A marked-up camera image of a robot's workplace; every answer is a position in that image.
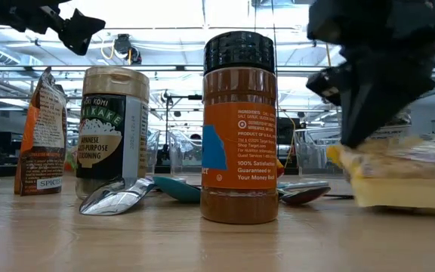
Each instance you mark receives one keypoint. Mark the orange spice jar black lid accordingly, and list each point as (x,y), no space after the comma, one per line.
(240,151)

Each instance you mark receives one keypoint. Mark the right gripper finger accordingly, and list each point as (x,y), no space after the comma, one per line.
(383,98)

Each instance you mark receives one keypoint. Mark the black ceiling-mounted device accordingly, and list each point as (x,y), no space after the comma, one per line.
(122,44)

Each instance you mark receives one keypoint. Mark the purple iridescent spoon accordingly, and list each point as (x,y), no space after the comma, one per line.
(304,195)

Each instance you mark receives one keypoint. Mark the brown spice pouch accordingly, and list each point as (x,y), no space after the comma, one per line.
(42,151)

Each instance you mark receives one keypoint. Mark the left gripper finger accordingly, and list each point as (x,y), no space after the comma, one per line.
(81,32)

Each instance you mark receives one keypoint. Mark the yellow ramen packet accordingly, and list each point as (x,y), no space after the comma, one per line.
(402,192)

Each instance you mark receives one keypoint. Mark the black boom stand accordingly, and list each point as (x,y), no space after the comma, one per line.
(167,124)

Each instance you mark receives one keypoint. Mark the teal plastic spoon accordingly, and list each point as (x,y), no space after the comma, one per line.
(179,190)

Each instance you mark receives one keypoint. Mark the furikake jar tan lid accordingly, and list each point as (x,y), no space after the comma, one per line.
(104,132)

